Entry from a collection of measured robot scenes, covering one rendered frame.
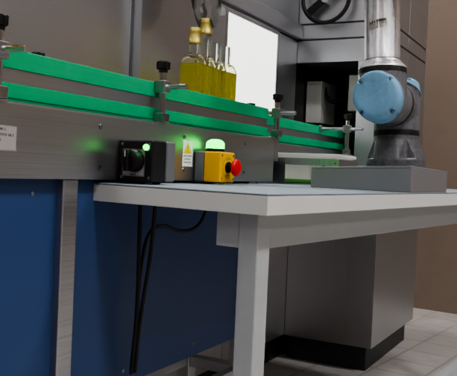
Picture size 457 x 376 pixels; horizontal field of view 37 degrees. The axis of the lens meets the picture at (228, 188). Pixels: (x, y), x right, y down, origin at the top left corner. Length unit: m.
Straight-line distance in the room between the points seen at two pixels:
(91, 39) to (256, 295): 0.88
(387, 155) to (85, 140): 0.82
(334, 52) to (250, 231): 1.80
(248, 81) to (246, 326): 1.41
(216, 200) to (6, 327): 0.40
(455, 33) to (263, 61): 1.97
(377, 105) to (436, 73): 2.68
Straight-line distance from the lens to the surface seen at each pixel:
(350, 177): 1.74
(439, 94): 4.32
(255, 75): 2.52
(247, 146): 1.84
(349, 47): 2.87
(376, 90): 1.67
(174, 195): 1.21
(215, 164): 1.57
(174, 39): 2.05
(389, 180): 1.70
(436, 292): 4.33
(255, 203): 1.11
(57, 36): 1.70
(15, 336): 1.23
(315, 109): 3.01
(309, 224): 1.32
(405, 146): 1.80
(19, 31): 1.61
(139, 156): 1.32
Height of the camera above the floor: 0.79
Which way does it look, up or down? 2 degrees down
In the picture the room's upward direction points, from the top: 3 degrees clockwise
